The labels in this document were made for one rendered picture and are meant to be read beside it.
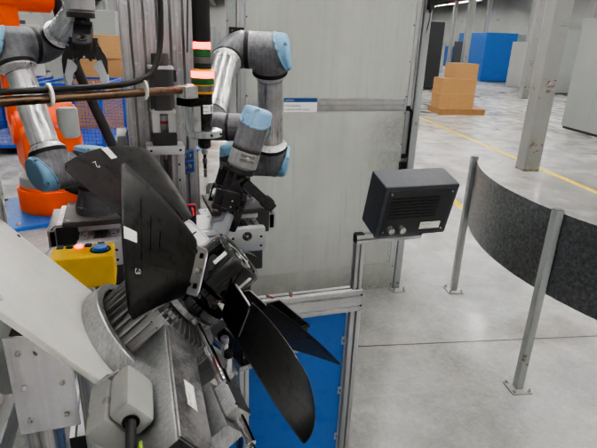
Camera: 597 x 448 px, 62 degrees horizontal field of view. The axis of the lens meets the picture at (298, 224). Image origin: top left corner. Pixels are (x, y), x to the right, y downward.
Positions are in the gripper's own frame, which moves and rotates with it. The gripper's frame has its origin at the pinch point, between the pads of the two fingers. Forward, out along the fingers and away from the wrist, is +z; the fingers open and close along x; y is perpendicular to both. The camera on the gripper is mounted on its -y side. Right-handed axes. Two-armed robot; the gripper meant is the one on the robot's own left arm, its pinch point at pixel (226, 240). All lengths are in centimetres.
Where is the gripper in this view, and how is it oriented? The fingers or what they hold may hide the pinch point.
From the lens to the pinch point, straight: 133.7
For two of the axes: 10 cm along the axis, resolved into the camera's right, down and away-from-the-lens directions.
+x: 3.0, 3.4, -8.9
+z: -3.1, 9.2, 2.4
